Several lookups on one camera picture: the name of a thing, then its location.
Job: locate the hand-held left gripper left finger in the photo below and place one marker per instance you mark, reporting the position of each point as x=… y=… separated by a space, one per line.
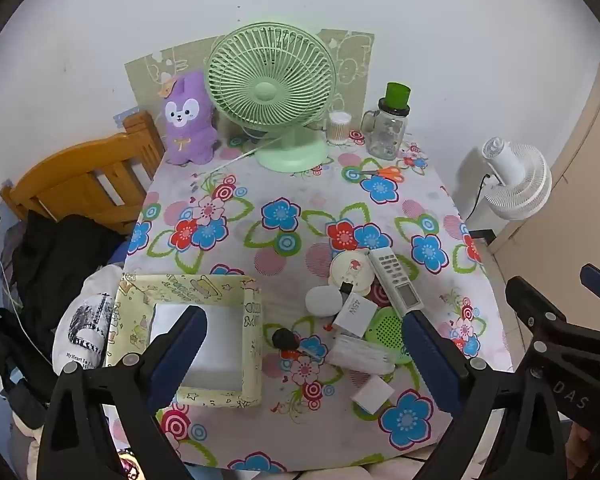
x=180 y=345

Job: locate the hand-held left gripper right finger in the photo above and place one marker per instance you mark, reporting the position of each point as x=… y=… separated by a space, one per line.
x=425 y=355

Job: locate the small white square charger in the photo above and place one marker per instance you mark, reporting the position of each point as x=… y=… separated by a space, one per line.
x=372 y=392

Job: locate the yellow printed storage box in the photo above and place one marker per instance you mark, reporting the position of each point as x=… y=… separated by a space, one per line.
x=252 y=320

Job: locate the large white charger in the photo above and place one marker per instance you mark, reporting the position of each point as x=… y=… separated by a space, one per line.
x=355 y=315

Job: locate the person's right hand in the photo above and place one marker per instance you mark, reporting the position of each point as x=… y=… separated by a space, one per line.
x=577 y=452

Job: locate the white box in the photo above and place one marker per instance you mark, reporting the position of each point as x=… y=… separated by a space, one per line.
x=220 y=350

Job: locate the white plastic packet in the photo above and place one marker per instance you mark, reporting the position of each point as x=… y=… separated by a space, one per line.
x=360 y=355

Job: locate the white remote control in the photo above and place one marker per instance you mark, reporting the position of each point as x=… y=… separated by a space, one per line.
x=392 y=272

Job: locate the white printed shirt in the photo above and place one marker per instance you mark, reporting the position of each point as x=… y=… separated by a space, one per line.
x=87 y=320

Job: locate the beige wooden cabinet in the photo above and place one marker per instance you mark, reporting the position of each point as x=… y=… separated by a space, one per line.
x=580 y=185

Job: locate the small black round object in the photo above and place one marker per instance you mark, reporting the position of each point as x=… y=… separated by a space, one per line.
x=284 y=339

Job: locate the round white compact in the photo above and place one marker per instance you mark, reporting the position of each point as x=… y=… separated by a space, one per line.
x=352 y=270

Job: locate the white earbud case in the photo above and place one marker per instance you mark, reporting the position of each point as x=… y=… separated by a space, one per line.
x=322 y=301

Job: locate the white floor fan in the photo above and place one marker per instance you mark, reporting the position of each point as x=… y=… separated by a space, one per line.
x=525 y=185

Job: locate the black clothing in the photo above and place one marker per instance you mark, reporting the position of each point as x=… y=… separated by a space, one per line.
x=60 y=260

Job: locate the black bag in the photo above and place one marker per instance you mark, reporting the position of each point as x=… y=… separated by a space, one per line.
x=10 y=360

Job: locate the floral tablecloth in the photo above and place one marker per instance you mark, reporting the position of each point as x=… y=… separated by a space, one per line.
x=290 y=195

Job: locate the wooden bed headboard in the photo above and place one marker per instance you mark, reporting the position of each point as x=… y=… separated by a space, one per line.
x=80 y=170

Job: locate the purple plush bunny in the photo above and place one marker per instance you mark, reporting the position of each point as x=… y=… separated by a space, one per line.
x=190 y=130

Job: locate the clear bottle green cap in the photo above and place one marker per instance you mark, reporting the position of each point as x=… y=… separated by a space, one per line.
x=385 y=132

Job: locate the cotton swab container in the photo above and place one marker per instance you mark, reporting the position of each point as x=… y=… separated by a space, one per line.
x=339 y=130

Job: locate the green desk fan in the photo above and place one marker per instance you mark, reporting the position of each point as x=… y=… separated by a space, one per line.
x=265 y=92

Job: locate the blue wall sticker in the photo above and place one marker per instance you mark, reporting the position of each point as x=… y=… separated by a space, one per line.
x=127 y=117

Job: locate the beige printed wall mat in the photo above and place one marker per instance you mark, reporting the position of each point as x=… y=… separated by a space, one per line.
x=350 y=60

